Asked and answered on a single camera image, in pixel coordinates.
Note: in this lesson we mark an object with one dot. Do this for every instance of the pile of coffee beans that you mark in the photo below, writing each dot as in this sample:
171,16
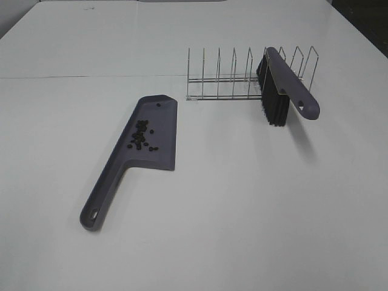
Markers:
138,138

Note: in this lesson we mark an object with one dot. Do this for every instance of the purple hand brush black bristles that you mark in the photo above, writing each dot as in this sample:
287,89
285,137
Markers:
279,87

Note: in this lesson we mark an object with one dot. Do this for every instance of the chrome wire dish rack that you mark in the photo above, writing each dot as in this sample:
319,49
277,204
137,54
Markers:
232,84

